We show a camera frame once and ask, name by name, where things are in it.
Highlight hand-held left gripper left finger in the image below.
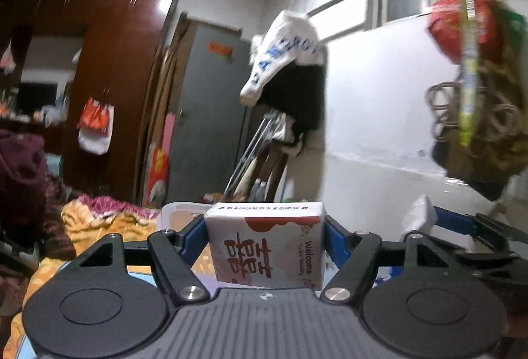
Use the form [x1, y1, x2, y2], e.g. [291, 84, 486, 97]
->
[74, 214, 212, 303]

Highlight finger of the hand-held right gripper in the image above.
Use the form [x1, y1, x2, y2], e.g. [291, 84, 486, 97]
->
[452, 247, 528, 285]
[434, 207, 528, 249]

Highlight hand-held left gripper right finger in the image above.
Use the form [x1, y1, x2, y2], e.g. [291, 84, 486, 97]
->
[319, 215, 455, 303]

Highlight clear plastic storage bin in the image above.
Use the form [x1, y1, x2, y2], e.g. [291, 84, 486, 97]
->
[160, 201, 212, 233]

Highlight white tissue packet red print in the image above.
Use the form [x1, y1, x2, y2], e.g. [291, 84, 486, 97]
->
[204, 201, 327, 291]

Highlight dark camouflage bag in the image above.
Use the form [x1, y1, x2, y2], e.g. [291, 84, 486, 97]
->
[430, 0, 528, 201]

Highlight red printed bag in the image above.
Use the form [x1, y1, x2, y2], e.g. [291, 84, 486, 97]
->
[148, 143, 171, 208]

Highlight orange patterned blanket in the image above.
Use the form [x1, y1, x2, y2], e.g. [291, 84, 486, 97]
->
[8, 195, 216, 343]

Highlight metal crutches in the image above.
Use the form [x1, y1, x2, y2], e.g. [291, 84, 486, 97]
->
[222, 110, 290, 203]

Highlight pink foam board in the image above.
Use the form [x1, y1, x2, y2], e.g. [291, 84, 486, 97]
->
[162, 112, 177, 150]

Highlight yellow-green pole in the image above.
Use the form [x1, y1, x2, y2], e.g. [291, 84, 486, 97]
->
[445, 0, 481, 148]

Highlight grey door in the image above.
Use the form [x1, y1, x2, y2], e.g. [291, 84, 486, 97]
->
[167, 20, 257, 203]

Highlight black garment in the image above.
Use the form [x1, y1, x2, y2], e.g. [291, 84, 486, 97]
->
[258, 64, 325, 150]

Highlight orange and white plastic bag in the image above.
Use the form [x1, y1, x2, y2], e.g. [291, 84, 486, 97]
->
[77, 96, 116, 156]

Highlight leaning cardboard sheets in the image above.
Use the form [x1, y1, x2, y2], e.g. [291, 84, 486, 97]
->
[135, 11, 191, 203]

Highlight brown wooden wardrobe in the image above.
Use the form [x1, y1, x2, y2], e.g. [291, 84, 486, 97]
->
[0, 0, 183, 203]

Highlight maroon cloth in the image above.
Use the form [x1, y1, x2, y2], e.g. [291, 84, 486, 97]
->
[0, 129, 49, 257]

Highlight red plastic bag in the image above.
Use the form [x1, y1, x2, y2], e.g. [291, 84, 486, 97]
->
[426, 0, 502, 65]

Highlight orange door sign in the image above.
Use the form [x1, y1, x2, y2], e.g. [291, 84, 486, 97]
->
[208, 41, 234, 60]

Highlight white printed garment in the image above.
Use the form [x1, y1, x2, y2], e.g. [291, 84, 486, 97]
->
[239, 10, 327, 108]

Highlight black television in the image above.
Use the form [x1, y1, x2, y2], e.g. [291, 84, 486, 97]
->
[17, 82, 59, 113]

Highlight small white hanging bag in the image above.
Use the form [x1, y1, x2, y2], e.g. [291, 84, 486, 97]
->
[0, 40, 18, 76]

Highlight coiled wire hoops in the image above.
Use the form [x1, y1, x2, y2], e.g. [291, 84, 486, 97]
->
[426, 82, 521, 142]

